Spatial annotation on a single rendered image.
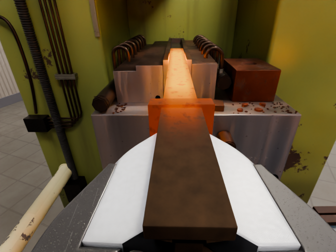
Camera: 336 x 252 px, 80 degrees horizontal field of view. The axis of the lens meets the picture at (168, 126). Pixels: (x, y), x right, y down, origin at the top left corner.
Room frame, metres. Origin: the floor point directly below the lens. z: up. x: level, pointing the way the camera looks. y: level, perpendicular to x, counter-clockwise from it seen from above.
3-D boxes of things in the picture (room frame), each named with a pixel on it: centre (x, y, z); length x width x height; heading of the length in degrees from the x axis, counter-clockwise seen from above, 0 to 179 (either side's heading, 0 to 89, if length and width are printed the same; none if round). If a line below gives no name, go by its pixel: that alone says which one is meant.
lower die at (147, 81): (0.60, 0.00, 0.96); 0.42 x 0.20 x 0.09; 178
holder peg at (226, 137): (0.31, -0.10, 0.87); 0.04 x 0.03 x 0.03; 178
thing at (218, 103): (0.36, -0.08, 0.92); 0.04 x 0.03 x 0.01; 81
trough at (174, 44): (0.60, -0.03, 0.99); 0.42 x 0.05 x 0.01; 178
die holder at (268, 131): (0.61, -0.06, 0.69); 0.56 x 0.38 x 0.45; 178
